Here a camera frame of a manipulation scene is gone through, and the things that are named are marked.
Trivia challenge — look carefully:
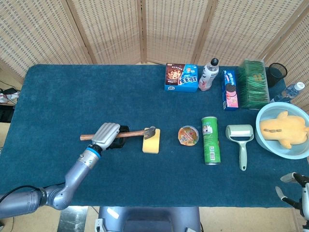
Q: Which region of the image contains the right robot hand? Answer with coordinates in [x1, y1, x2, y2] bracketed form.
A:
[275, 172, 309, 219]

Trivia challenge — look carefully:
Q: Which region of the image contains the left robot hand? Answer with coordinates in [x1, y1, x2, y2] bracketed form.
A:
[91, 122, 130, 151]

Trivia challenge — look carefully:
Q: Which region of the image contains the wooden handled hammer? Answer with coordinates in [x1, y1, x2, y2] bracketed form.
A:
[80, 126, 156, 141]

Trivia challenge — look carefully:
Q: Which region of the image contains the robot base torso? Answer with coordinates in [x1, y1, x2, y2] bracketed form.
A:
[94, 206, 202, 232]

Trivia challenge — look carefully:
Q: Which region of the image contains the yellow sponge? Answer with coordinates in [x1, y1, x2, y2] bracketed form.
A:
[142, 128, 161, 154]

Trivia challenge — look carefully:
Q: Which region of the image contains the blue table cloth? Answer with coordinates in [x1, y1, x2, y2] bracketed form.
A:
[0, 64, 309, 208]

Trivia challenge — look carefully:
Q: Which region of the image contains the light blue basin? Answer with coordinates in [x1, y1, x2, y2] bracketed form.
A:
[255, 102, 309, 160]

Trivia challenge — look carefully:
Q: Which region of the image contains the yellow plush toy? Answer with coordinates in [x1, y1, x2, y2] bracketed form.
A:
[259, 111, 309, 149]

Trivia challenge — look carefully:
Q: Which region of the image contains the green lint roller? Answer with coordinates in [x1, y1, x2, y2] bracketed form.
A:
[225, 124, 254, 171]

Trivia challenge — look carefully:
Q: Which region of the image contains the instant noodle cup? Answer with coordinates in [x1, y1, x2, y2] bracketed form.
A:
[178, 125, 200, 146]

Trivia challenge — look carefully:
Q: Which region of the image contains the blue cookie box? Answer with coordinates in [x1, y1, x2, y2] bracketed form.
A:
[164, 63, 199, 93]

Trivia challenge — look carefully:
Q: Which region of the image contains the clear water bottle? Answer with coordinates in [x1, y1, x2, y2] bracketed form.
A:
[270, 82, 307, 104]

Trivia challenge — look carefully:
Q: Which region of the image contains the green chips can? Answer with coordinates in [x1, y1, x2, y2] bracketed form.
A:
[201, 116, 222, 165]

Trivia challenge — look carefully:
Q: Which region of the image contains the green tissue box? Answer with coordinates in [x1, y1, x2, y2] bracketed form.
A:
[238, 59, 270, 111]

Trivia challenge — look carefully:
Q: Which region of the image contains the white pink drink bottle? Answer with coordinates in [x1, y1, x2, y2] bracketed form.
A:
[198, 58, 220, 92]

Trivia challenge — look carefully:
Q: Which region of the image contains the woven folding screen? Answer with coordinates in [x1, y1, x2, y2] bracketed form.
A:
[0, 0, 309, 112]

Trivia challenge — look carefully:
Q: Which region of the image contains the black mesh pen holder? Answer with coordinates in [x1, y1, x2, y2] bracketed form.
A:
[267, 62, 288, 88]

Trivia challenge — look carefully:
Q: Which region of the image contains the blue pink oreo box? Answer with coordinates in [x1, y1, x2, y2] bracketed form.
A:
[222, 70, 239, 111]

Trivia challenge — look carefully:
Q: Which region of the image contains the cables and power strip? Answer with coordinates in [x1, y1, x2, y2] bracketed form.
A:
[0, 87, 20, 104]

